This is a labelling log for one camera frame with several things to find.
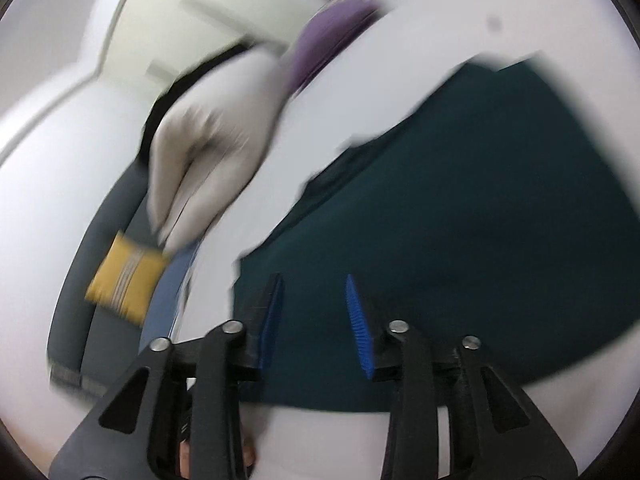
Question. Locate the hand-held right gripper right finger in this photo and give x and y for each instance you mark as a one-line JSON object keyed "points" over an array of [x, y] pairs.
{"points": [[357, 325]]}

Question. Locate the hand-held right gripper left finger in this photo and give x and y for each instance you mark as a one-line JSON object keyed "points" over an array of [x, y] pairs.
{"points": [[270, 325]]}

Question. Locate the dark green sweater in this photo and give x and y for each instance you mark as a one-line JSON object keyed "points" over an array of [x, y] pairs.
{"points": [[450, 210]]}

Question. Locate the blue pillow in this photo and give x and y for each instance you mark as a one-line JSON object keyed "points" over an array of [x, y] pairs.
{"points": [[167, 300]]}

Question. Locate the yellow throw pillow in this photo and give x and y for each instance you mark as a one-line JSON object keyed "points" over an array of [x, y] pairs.
{"points": [[125, 280]]}

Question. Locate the grey upholstered headboard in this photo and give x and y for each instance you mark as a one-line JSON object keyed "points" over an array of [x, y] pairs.
{"points": [[95, 260]]}

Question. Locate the rolled beige duvet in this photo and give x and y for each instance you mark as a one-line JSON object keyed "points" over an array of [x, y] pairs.
{"points": [[215, 135]]}

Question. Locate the purple throw pillow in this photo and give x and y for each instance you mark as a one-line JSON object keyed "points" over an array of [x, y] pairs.
{"points": [[325, 40]]}

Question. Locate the bed with white sheet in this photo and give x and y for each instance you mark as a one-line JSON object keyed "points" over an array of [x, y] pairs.
{"points": [[425, 25]]}

